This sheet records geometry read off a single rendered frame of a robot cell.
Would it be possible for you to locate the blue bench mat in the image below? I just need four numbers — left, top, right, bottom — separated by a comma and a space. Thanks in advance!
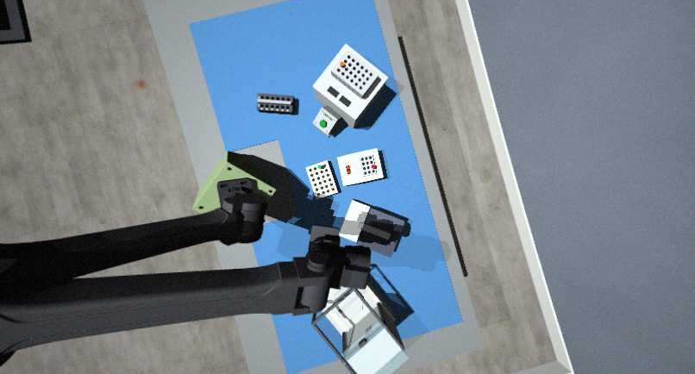
189, 0, 462, 374

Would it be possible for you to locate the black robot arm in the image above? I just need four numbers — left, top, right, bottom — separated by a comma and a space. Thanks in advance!
0, 178, 372, 366

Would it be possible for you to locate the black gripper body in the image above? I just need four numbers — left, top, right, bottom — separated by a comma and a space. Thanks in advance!
308, 224, 340, 249

